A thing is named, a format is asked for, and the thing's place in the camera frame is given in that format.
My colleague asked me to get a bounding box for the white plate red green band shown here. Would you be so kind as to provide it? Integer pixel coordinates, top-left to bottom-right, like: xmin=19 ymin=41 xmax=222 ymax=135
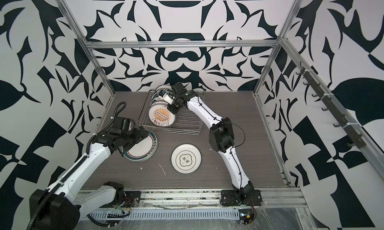
xmin=124 ymin=130 xmax=158 ymax=162

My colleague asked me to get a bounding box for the white plate orange sunburst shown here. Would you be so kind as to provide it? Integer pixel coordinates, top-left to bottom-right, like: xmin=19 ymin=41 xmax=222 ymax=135
xmin=148 ymin=104 xmax=176 ymax=127

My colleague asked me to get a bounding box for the wire dish rack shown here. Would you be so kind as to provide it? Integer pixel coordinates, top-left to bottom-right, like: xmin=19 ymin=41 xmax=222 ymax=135
xmin=138 ymin=90 xmax=203 ymax=135

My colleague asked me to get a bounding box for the white plate green cloud motif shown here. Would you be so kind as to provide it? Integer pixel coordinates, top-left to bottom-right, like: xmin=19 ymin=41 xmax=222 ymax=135
xmin=171 ymin=144 xmax=202 ymax=175

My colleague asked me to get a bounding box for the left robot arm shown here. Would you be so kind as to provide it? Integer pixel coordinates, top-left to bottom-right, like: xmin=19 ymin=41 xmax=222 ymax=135
xmin=27 ymin=117 xmax=148 ymax=230

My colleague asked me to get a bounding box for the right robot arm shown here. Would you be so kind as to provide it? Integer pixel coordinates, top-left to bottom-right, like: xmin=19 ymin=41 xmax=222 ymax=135
xmin=167 ymin=82 xmax=255 ymax=205

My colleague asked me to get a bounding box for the white plate back row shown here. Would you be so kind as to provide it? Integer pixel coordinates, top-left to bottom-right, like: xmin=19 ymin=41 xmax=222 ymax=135
xmin=150 ymin=100 xmax=169 ymax=107

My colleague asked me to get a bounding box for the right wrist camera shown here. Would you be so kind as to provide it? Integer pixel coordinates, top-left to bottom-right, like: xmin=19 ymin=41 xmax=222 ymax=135
xmin=162 ymin=93 xmax=174 ymax=105

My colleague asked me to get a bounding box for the black corrugated cable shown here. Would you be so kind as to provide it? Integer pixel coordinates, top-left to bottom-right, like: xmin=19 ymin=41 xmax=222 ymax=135
xmin=101 ymin=102 xmax=127 ymax=132

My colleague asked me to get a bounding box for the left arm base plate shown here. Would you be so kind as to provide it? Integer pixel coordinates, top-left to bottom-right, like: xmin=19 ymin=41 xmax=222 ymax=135
xmin=119 ymin=191 xmax=142 ymax=208

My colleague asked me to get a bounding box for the aluminium frame crossbar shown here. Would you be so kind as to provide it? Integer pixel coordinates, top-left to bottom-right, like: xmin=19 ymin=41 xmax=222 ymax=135
xmin=85 ymin=40 xmax=278 ymax=49

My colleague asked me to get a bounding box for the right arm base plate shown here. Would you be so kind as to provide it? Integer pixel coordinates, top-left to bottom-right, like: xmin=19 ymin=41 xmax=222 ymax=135
xmin=220 ymin=190 xmax=263 ymax=207

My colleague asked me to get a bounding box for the white cable duct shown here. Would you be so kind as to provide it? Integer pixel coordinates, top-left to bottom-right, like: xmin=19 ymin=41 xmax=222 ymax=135
xmin=90 ymin=209 xmax=240 ymax=221

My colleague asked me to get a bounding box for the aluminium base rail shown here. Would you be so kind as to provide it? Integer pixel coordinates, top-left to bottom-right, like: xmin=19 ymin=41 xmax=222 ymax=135
xmin=50 ymin=186 xmax=308 ymax=211

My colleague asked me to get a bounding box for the wall hook rail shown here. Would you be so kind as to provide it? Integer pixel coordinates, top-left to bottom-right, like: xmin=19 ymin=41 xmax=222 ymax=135
xmin=296 ymin=62 xmax=367 ymax=149

